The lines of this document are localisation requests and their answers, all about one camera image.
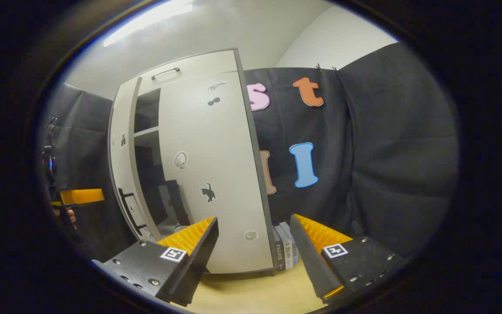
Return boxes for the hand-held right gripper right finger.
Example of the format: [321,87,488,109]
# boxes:
[289,214,407,304]

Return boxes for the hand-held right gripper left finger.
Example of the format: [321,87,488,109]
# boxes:
[92,216,220,307]

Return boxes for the white cabinet door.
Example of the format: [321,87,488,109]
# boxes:
[159,72,274,274]
[108,78,164,242]

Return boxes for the white shoe cabinet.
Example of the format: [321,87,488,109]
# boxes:
[133,48,278,276]

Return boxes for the white cabinet drawer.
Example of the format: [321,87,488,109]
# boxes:
[140,49,238,94]

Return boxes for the grey upright book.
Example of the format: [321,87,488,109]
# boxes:
[284,222,298,262]

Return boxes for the dark upright book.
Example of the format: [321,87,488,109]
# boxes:
[273,227,286,272]

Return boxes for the black backdrop cloth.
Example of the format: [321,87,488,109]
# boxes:
[42,83,138,262]
[243,42,460,258]

